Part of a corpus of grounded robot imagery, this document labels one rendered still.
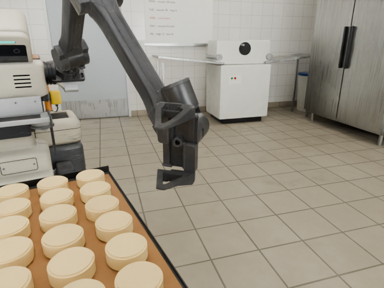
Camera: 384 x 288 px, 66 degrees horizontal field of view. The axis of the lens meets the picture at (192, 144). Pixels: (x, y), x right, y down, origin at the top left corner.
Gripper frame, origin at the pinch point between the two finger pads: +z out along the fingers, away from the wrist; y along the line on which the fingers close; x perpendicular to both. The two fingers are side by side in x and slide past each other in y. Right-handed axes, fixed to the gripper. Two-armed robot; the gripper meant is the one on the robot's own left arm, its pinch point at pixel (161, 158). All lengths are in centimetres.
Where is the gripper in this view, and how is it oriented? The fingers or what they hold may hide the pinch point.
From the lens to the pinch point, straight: 44.7
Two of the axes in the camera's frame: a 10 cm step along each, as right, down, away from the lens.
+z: -2.8, 3.2, -9.0
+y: -0.1, 9.4, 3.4
